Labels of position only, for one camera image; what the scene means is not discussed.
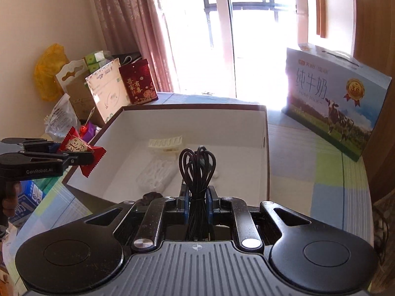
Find yellow plastic bag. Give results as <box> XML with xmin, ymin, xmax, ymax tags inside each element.
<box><xmin>34</xmin><ymin>44</ymin><xmax>70</xmax><ymax>102</ymax></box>

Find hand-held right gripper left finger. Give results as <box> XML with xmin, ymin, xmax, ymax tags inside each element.
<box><xmin>85</xmin><ymin>186</ymin><xmax>190</xmax><ymax>252</ymax></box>

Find white carton with handle cutout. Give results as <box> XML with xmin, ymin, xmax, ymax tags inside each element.
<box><xmin>55</xmin><ymin>59</ymin><xmax>107</xmax><ymax>124</ymax></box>

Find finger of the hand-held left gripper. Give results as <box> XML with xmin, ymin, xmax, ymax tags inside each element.
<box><xmin>19</xmin><ymin>151</ymin><xmax>95</xmax><ymax>167</ymax></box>
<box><xmin>1</xmin><ymin>138</ymin><xmax>64</xmax><ymax>154</ymax></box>

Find red snack packet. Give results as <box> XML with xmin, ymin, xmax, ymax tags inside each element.
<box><xmin>58</xmin><ymin>127</ymin><xmax>107</xmax><ymax>178</ymax></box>

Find red gift bag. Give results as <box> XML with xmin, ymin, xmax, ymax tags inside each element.
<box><xmin>119</xmin><ymin>58</ymin><xmax>159</xmax><ymax>105</ymax></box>

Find green and white boxes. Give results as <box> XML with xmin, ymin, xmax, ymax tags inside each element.
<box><xmin>83</xmin><ymin>50</ymin><xmax>113</xmax><ymax>71</ymax></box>

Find person's left hand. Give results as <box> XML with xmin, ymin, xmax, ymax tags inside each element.
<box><xmin>1</xmin><ymin>183</ymin><xmax>22</xmax><ymax>219</ymax></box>

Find black cable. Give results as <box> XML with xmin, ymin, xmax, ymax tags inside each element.
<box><xmin>178</xmin><ymin>146</ymin><xmax>217</xmax><ymax>242</ymax></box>

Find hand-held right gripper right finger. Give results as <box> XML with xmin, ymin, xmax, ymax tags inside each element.
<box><xmin>207</xmin><ymin>185</ymin><xmax>312</xmax><ymax>249</ymax></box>

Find purple box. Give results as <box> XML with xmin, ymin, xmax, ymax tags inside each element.
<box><xmin>79</xmin><ymin>122</ymin><xmax>102</xmax><ymax>144</ymax></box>

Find white paper packet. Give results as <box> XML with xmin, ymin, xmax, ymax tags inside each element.
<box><xmin>85</xmin><ymin>58</ymin><xmax>130</xmax><ymax>122</ymax></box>

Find clear plastic box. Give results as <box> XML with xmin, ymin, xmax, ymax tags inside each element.
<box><xmin>137</xmin><ymin>157</ymin><xmax>177</xmax><ymax>192</ymax></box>

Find beige quilted cover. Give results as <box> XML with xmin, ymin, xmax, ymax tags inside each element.
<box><xmin>372</xmin><ymin>191</ymin><xmax>395</xmax><ymax>269</ymax></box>

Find milk carton with cow print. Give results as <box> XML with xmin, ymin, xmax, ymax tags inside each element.
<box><xmin>281</xmin><ymin>44</ymin><xmax>392</xmax><ymax>162</ymax></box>

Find glass balcony door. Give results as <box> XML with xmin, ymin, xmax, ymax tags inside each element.
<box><xmin>173</xmin><ymin>0</ymin><xmax>309</xmax><ymax>105</ymax></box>

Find brown cardboard box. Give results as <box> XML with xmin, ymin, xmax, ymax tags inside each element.
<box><xmin>62</xmin><ymin>104</ymin><xmax>270</xmax><ymax>210</ymax></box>

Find white hair claw clip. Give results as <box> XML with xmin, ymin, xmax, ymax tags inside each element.
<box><xmin>147</xmin><ymin>135</ymin><xmax>184</xmax><ymax>155</ymax></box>

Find pink curtain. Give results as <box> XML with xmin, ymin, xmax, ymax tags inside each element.
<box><xmin>88</xmin><ymin>0</ymin><xmax>182</xmax><ymax>93</ymax></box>

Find blue printed carton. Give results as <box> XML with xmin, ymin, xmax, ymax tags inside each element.
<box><xmin>14</xmin><ymin>179</ymin><xmax>47</xmax><ymax>215</ymax></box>

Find clear plastic bag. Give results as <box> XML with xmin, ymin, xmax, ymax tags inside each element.
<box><xmin>45</xmin><ymin>94</ymin><xmax>81</xmax><ymax>140</ymax></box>

